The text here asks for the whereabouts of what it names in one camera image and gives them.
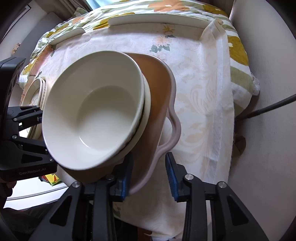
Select duck pattern plate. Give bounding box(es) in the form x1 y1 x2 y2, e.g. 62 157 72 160
20 77 47 140

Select small white ribbed bowl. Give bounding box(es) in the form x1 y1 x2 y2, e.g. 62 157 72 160
42 51 144 170

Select pink handled baking dish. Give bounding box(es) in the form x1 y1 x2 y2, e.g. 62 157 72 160
62 52 182 195

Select cream ceramic bowl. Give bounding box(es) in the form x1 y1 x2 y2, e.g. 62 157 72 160
99 75 151 167

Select person's left hand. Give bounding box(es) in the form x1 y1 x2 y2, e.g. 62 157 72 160
0 179 16 188

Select grey headboard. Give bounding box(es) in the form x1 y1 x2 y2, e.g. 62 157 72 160
13 12 62 66

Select floral striped quilt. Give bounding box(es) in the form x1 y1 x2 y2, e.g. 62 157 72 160
18 1 260 116

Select white tray table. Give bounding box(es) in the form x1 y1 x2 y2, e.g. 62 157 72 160
49 14 210 46

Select white floral tablecloth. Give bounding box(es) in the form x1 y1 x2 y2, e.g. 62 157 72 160
39 20 234 240

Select black cable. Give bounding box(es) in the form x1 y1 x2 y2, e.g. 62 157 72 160
235 93 296 121

